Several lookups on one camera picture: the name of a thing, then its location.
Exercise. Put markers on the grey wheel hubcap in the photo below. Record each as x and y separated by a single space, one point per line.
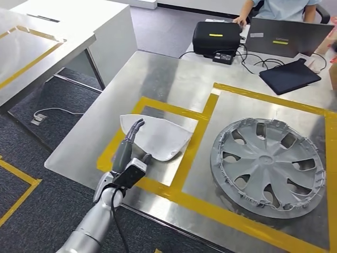
265 160

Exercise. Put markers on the black tablet sleeve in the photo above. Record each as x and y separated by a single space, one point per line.
289 77

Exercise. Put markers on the brown cardboard box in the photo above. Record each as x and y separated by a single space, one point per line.
333 77
327 43

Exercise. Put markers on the steel workbench table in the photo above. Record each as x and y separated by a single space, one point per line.
168 73

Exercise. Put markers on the black power adapter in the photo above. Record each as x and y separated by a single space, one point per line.
223 58

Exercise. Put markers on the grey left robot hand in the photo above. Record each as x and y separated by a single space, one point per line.
122 155

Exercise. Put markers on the steel side table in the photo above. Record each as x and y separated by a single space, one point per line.
95 69

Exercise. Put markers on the white desk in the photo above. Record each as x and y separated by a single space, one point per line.
203 58

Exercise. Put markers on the black office chair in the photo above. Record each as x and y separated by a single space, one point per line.
324 15

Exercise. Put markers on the white power strip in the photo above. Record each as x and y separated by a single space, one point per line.
38 118

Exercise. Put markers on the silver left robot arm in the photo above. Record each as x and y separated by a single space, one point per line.
97 220

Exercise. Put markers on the person's hand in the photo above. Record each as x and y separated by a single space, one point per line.
239 21

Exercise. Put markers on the white curved plastic part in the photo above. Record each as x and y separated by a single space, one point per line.
163 138

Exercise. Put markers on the black carrying case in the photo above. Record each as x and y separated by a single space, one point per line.
215 43

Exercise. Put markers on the person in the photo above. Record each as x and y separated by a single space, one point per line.
279 8

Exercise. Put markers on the grey laptop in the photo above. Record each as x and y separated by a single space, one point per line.
286 45

